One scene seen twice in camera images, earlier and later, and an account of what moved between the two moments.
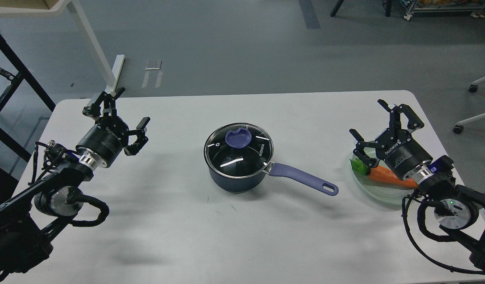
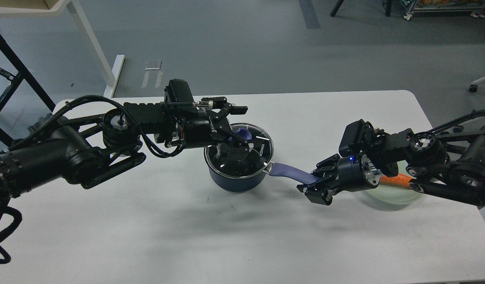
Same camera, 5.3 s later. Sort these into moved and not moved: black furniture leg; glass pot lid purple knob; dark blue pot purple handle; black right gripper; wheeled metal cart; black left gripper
Moved: black right gripper; black left gripper
Not moved: glass pot lid purple knob; black furniture leg; dark blue pot purple handle; wheeled metal cart
